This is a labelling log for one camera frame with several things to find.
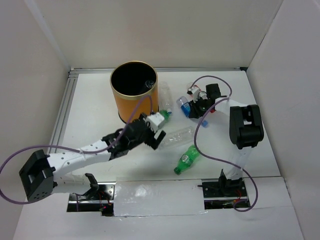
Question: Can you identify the clear bottle beside bin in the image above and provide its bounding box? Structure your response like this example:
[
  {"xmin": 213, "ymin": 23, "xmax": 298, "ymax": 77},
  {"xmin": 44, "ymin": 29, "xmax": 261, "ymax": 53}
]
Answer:
[{"xmin": 158, "ymin": 81, "xmax": 173, "ymax": 114}]

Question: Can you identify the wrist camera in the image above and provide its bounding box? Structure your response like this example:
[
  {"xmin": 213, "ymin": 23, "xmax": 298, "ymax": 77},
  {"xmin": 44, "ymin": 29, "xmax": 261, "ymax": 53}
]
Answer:
[
  {"xmin": 187, "ymin": 85, "xmax": 201, "ymax": 101},
  {"xmin": 145, "ymin": 112, "xmax": 166, "ymax": 133}
]

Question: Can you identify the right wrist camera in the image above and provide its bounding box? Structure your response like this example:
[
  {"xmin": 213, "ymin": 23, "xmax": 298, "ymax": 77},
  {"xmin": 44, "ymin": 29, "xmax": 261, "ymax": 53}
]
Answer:
[{"xmin": 187, "ymin": 85, "xmax": 201, "ymax": 101}]

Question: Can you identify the silver tape sheet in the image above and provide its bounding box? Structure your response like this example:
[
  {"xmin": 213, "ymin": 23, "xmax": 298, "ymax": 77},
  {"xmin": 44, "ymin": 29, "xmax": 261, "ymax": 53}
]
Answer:
[{"xmin": 113, "ymin": 179, "xmax": 206, "ymax": 217}]

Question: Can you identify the purple cable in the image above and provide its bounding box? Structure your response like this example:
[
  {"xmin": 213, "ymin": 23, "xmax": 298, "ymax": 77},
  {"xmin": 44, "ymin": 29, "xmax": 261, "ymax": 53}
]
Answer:
[
  {"xmin": 0, "ymin": 94, "xmax": 154, "ymax": 205},
  {"xmin": 191, "ymin": 75, "xmax": 258, "ymax": 213}
]

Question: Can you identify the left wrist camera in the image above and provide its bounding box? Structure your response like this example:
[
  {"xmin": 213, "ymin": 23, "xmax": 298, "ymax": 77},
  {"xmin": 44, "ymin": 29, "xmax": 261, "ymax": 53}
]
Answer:
[{"xmin": 145, "ymin": 112, "xmax": 166, "ymax": 133}]

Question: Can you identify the green bottle front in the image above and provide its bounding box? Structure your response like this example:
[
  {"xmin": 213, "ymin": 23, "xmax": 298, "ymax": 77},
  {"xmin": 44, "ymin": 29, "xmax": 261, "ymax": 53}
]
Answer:
[{"xmin": 173, "ymin": 145, "xmax": 200, "ymax": 175}]

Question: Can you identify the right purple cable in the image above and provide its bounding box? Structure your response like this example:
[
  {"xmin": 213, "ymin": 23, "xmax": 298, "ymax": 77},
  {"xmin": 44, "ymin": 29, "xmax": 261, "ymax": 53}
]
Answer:
[{"xmin": 191, "ymin": 75, "xmax": 258, "ymax": 213}]

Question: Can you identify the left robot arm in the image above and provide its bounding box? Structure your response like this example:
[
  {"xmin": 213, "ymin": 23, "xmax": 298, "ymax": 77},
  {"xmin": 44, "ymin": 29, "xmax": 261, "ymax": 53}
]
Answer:
[{"xmin": 19, "ymin": 112, "xmax": 166, "ymax": 202}]

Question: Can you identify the blue label water bottle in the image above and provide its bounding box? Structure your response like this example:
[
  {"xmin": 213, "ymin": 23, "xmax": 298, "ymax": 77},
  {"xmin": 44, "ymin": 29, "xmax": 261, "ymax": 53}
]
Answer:
[{"xmin": 176, "ymin": 96, "xmax": 200, "ymax": 124}]

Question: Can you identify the clear bottle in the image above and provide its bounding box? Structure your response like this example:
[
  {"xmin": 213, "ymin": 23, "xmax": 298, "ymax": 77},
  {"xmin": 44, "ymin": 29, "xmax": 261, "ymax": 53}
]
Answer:
[
  {"xmin": 158, "ymin": 126, "xmax": 195, "ymax": 150},
  {"xmin": 140, "ymin": 80, "xmax": 156, "ymax": 94},
  {"xmin": 158, "ymin": 81, "xmax": 173, "ymax": 114}
]

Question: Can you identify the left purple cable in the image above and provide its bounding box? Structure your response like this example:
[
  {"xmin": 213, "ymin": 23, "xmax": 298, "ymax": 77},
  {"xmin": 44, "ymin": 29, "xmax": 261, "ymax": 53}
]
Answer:
[{"xmin": 0, "ymin": 94, "xmax": 154, "ymax": 205}]

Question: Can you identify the orange cylindrical bin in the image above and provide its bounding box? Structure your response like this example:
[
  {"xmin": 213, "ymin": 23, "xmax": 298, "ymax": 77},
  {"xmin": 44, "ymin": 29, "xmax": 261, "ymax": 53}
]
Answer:
[{"xmin": 110, "ymin": 60, "xmax": 159, "ymax": 123}]

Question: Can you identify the green bottle near bin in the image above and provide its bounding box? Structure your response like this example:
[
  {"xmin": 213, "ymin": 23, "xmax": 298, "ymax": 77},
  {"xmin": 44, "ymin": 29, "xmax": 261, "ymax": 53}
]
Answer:
[{"xmin": 159, "ymin": 109, "xmax": 171, "ymax": 124}]

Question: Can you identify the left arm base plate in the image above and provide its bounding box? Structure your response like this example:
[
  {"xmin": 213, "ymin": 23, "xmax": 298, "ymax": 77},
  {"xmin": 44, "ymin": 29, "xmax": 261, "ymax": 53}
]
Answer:
[{"xmin": 66, "ymin": 182, "xmax": 116, "ymax": 217}]

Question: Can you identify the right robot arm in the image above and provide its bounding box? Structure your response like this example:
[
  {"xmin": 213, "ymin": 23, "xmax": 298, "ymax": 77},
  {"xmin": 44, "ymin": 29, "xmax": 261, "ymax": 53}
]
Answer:
[{"xmin": 187, "ymin": 83, "xmax": 264, "ymax": 196}]

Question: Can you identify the red label water bottle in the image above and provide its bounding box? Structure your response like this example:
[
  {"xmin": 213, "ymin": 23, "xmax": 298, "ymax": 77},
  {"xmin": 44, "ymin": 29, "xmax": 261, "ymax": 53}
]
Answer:
[{"xmin": 186, "ymin": 82, "xmax": 217, "ymax": 114}]

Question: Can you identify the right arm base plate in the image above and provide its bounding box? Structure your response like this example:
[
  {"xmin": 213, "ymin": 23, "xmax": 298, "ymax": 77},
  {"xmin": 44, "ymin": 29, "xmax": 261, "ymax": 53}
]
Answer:
[{"xmin": 197, "ymin": 180, "xmax": 251, "ymax": 210}]

